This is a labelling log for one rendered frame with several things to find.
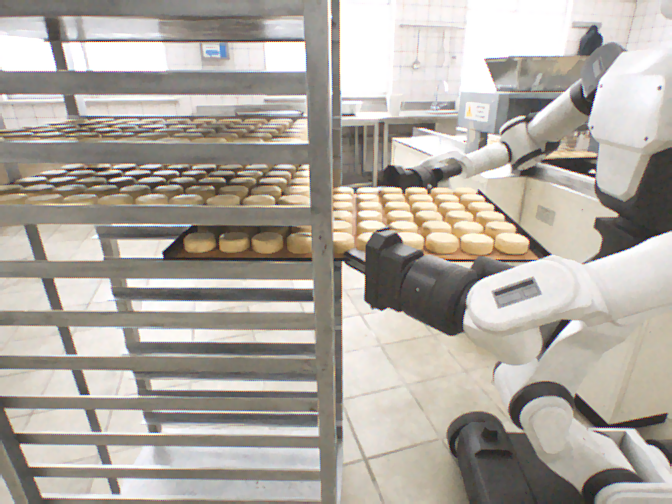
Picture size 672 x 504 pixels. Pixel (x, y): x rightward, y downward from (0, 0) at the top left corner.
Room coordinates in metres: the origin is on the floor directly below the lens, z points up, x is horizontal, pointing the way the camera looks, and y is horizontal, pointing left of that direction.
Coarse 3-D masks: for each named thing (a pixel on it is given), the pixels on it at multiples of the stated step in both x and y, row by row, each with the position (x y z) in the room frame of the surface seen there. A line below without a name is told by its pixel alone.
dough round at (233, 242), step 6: (228, 234) 0.63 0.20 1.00; (234, 234) 0.63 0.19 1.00; (240, 234) 0.63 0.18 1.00; (246, 234) 0.63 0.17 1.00; (222, 240) 0.61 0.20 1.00; (228, 240) 0.61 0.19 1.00; (234, 240) 0.61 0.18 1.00; (240, 240) 0.61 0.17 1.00; (246, 240) 0.61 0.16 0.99; (222, 246) 0.60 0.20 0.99; (228, 246) 0.60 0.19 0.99; (234, 246) 0.60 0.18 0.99; (240, 246) 0.60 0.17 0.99; (246, 246) 0.61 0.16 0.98; (228, 252) 0.60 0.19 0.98; (234, 252) 0.60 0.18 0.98
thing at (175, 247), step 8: (480, 192) 0.94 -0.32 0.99; (488, 200) 0.88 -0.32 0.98; (496, 208) 0.82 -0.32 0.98; (504, 216) 0.77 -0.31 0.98; (512, 224) 0.73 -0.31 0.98; (184, 232) 0.67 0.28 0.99; (192, 232) 0.70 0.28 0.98; (520, 232) 0.69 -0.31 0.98; (176, 240) 0.63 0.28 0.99; (536, 240) 0.62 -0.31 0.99; (168, 248) 0.60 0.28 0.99; (176, 248) 0.62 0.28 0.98; (528, 248) 0.62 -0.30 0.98; (536, 248) 0.62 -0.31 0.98; (544, 248) 0.59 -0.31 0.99; (168, 256) 0.59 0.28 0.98; (536, 256) 0.59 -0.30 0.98; (544, 256) 0.59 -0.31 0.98
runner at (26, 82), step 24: (0, 72) 0.57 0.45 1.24; (24, 72) 0.57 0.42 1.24; (48, 72) 0.57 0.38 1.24; (72, 72) 0.57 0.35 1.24; (96, 72) 0.57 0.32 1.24; (120, 72) 0.57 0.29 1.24; (144, 72) 0.57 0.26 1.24; (168, 72) 0.57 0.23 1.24; (192, 72) 0.57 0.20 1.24; (216, 72) 0.57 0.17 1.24; (240, 72) 0.57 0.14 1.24; (264, 72) 0.57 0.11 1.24; (288, 72) 0.57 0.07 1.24
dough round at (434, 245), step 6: (432, 234) 0.63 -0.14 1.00; (438, 234) 0.63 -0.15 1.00; (444, 234) 0.63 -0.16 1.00; (450, 234) 0.63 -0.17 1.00; (426, 240) 0.62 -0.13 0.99; (432, 240) 0.61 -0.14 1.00; (438, 240) 0.60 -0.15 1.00; (444, 240) 0.60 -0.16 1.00; (450, 240) 0.60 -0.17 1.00; (456, 240) 0.61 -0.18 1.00; (426, 246) 0.62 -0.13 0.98; (432, 246) 0.60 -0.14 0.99; (438, 246) 0.60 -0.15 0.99; (444, 246) 0.59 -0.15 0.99; (450, 246) 0.60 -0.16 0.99; (456, 246) 0.60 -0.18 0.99; (438, 252) 0.60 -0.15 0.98; (444, 252) 0.59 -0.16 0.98; (450, 252) 0.60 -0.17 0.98
